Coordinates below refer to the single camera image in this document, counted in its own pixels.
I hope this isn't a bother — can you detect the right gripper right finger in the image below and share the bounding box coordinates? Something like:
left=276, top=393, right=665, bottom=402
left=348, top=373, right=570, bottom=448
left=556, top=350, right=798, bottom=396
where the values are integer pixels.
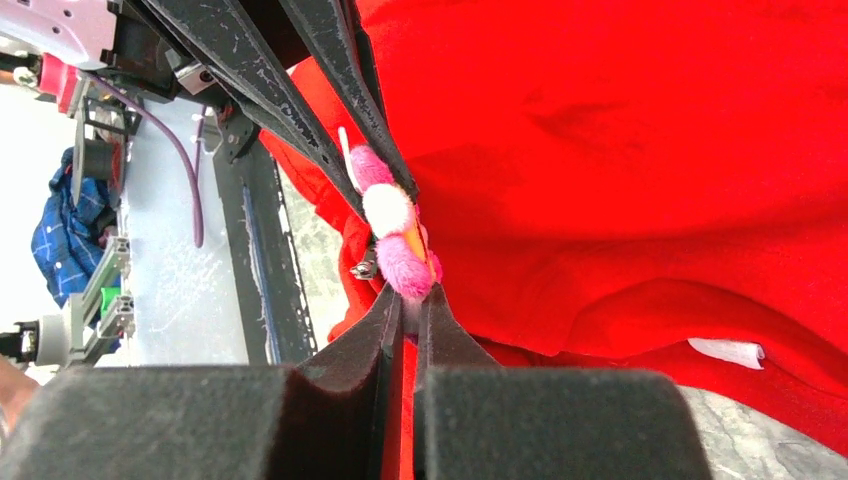
left=413, top=286, right=711, bottom=479

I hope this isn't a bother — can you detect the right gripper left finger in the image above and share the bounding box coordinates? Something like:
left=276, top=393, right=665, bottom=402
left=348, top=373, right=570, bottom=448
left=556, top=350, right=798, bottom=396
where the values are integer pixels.
left=1, top=287, right=403, bottom=479

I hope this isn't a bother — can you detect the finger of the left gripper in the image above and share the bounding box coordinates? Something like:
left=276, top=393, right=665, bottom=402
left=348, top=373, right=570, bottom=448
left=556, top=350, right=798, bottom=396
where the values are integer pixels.
left=280, top=0, right=419, bottom=200
left=146, top=1, right=363, bottom=216

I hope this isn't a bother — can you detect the pink flower plush brooch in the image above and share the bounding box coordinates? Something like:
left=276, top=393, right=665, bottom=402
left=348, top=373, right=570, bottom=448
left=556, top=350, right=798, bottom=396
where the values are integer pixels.
left=337, top=127, right=443, bottom=302

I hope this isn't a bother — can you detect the red t-shirt garment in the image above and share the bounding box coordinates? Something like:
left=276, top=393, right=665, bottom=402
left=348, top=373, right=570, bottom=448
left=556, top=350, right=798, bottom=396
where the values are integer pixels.
left=258, top=0, right=848, bottom=480

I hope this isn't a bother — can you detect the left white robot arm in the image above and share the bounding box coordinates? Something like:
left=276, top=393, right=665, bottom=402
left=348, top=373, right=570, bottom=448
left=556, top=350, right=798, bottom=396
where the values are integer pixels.
left=1, top=0, right=418, bottom=209

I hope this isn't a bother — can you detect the blue plaid shirt person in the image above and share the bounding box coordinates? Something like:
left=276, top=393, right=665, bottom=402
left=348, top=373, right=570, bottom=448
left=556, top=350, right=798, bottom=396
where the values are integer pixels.
left=31, top=147, right=116, bottom=307

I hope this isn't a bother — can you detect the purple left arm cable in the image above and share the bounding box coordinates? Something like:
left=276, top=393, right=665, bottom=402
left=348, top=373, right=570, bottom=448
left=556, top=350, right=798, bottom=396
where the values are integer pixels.
left=89, top=72, right=207, bottom=250

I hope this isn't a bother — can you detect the aluminium frame rail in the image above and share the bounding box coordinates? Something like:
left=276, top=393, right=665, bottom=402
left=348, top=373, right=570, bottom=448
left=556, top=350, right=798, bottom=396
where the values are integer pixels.
left=0, top=235, right=137, bottom=369

